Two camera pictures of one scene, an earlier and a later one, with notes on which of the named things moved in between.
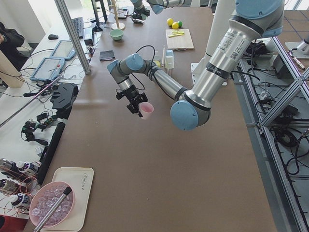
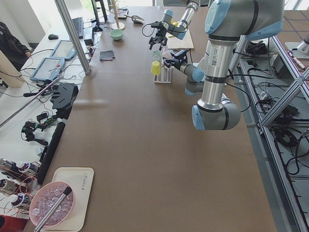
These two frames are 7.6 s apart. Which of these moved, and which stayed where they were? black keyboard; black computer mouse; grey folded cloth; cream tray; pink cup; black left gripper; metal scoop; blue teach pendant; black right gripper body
Moved: black left gripper; black right gripper body; pink cup
Stayed: blue teach pendant; black keyboard; cream tray; black computer mouse; grey folded cloth; metal scoop
